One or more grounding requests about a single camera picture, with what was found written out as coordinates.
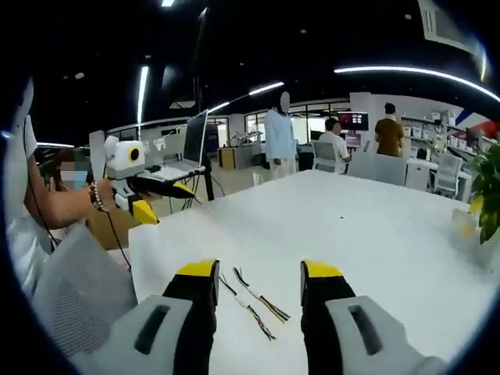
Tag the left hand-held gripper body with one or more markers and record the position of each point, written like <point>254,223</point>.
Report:
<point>123,160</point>

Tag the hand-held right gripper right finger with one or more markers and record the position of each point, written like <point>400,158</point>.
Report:
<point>351,336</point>

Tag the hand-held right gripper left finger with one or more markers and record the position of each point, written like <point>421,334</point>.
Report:
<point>168,336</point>

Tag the person's left hand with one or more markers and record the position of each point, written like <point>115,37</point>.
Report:
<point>104,191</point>

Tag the cardboard box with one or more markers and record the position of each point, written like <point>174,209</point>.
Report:
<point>113,230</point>

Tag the open silver laptop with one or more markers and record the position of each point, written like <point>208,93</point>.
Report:
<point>191,148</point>

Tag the grey mesh chair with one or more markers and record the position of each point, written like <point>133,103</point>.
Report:
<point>82,289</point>

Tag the person's white shirt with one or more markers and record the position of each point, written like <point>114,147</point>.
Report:
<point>23,176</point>

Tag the white plant pot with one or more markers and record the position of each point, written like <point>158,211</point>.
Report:
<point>465,223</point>

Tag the grey office chair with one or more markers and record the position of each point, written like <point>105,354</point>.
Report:
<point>377,170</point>
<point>447,176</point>
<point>324,156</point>

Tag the red lit monitor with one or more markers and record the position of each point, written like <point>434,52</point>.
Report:
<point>353,120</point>

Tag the green potted plant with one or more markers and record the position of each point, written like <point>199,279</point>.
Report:
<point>488,187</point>

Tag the long ceiling light strip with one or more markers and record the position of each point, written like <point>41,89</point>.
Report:
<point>414,72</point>

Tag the ceiling air conditioner unit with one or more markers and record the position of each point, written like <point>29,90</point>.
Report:
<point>449,25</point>

